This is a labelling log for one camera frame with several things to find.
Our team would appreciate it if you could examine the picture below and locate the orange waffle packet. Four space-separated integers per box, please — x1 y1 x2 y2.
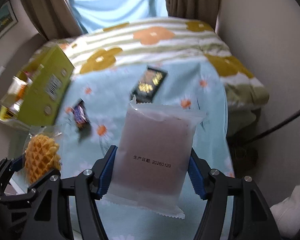
24 126 63 185

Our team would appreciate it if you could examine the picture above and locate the translucent white cake packet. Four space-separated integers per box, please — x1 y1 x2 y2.
105 98 206 219

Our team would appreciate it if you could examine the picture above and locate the snickers bar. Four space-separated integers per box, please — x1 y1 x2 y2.
72 99 90 130

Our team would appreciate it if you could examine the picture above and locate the small dark green packet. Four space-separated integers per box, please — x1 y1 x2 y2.
130 66 168 103

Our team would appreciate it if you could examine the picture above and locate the light blue daisy tablecloth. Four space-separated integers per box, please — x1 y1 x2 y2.
56 60 233 239

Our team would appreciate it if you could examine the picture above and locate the green cardboard box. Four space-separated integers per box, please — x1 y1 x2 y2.
0 45 74 129

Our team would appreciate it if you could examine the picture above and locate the grey headboard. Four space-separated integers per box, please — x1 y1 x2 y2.
0 34 45 107

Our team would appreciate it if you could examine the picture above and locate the black clothes rack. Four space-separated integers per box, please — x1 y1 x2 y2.
244 109 300 144

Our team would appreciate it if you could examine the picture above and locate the floral striped bed duvet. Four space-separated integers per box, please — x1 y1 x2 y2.
31 17 269 111

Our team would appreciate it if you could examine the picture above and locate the framed houses picture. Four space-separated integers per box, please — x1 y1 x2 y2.
0 0 18 39

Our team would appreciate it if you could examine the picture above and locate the left brown curtain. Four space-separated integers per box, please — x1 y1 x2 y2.
20 0 83 40

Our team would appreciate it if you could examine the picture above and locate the light blue hanging sheet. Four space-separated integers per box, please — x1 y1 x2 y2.
68 0 168 33

